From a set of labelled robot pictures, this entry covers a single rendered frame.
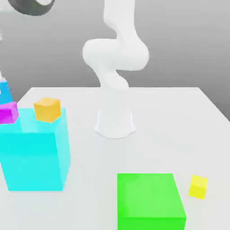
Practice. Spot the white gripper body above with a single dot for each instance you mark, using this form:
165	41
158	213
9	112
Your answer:
1	76

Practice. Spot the small blue cube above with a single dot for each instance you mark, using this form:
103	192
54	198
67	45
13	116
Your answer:
5	92

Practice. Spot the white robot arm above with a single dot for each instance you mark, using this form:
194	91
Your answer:
116	53

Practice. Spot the small magenta cube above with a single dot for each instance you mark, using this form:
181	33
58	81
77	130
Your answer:
8	113

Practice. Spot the small orange cube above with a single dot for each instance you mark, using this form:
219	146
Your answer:
47	110

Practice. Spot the small yellow cube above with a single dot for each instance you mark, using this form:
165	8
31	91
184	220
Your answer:
198	187

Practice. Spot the large cyan box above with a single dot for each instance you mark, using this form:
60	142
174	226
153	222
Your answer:
30	158

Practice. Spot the large green box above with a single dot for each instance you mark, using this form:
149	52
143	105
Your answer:
149	201

